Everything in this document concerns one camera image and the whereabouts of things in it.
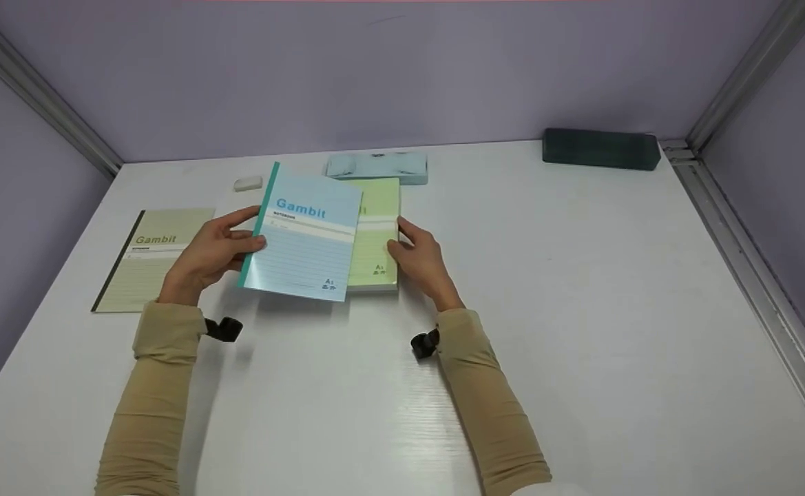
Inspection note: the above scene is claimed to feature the person's right hand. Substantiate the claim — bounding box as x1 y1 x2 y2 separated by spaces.
386 216 466 313

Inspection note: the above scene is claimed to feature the person's left hand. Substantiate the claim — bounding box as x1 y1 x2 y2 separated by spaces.
158 205 267 307

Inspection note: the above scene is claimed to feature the green notebook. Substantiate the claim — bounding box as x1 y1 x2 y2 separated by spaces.
344 178 401 295

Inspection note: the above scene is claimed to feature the blue notebook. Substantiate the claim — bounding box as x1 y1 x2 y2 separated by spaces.
237 161 364 302

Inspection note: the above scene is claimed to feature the person's left forearm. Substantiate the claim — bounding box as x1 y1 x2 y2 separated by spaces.
94 301 207 496

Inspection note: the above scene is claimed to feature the person's right forearm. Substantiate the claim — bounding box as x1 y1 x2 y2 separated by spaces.
437 307 553 496

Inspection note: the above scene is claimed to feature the light blue pencil case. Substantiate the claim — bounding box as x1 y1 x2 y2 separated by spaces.
325 152 429 185

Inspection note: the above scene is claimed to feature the black wrist band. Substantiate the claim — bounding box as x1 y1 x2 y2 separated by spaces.
204 317 244 344
410 328 440 360

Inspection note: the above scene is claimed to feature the beige notebook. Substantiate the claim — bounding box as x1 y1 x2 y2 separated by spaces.
91 208 218 313

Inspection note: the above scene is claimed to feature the dark green pencil case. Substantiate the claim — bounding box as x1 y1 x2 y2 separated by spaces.
542 128 662 172

